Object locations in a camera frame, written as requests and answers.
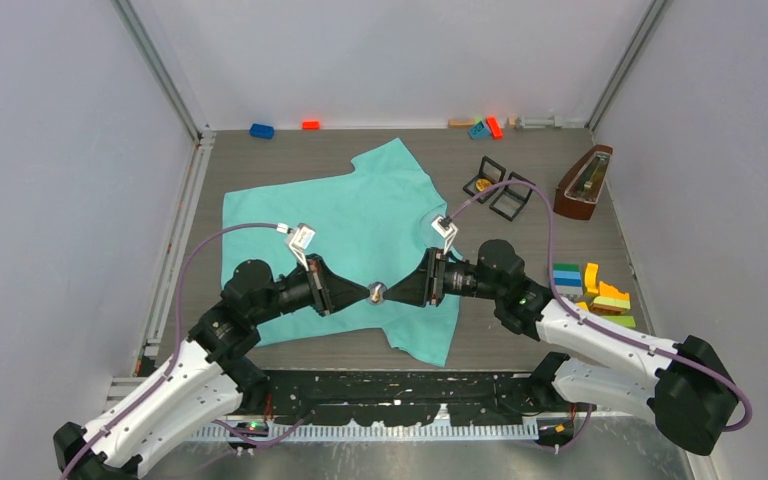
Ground teal toy block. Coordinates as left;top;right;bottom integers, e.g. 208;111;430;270
468;120;492;140

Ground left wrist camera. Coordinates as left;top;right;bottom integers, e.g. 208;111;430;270
285;223;316;270

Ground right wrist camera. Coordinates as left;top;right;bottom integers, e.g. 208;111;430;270
431;215;458;256

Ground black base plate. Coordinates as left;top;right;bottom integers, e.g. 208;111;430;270
235;370;587;427

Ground yellow arch toy block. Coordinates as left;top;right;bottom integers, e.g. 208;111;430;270
584;262;600;298

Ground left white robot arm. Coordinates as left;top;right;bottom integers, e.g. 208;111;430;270
54;254;369;479

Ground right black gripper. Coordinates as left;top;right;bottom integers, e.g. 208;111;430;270
385;247;504;307

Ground black case with gold brooch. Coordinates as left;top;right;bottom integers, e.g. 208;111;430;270
462;156;508;204

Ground small orange toy brick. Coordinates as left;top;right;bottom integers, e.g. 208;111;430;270
301;120;321;130

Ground brown wooden metronome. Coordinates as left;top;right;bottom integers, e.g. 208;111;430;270
553;144;614;221

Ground wooden toy block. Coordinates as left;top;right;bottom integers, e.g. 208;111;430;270
447;118;479;128

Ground teal t-shirt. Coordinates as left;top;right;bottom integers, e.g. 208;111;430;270
220;138;460;367

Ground silver round brooch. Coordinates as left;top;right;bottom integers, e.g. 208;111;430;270
368;282;387;305

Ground black brooch display case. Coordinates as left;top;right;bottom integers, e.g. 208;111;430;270
490;172;533;222

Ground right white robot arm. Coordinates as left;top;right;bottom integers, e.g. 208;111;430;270
374;239;753;456

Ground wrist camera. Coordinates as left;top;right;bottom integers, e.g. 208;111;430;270
431;215;458;256
285;223;316;270

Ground stacked green blue grey bricks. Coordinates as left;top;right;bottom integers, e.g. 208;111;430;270
551;263;584;299

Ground blue toy brick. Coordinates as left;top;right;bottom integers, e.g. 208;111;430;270
249;123;275;140

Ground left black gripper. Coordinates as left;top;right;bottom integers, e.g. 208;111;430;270
250;253;369;326

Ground colourful stacked toy blocks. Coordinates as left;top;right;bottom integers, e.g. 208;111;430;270
589;281;637;328

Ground orange-red toy brick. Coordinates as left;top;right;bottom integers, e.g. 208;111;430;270
484;116;504;140

